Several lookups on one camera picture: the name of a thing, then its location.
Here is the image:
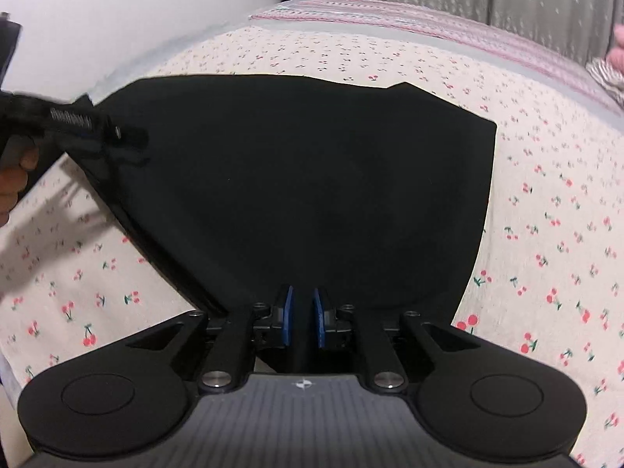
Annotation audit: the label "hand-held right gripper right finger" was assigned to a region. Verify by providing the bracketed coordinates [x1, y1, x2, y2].
[312, 287, 484, 394]

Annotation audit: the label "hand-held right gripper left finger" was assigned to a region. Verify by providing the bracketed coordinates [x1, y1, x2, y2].
[124, 285, 296, 394]

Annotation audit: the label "person's left hand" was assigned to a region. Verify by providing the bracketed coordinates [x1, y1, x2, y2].
[0, 147, 41, 227]

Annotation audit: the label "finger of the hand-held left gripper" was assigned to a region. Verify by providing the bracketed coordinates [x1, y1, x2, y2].
[100, 113, 150, 158]

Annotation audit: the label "pink striped bed cover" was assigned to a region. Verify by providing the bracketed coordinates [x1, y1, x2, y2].
[248, 0, 624, 119]

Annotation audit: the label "black pants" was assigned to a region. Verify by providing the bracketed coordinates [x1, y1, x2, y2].
[63, 74, 498, 371]

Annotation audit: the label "striped cloth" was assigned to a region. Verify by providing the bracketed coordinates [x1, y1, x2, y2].
[586, 57, 624, 92]

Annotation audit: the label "cherry print bed sheet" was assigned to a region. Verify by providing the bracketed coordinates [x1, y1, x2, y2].
[0, 24, 624, 468]

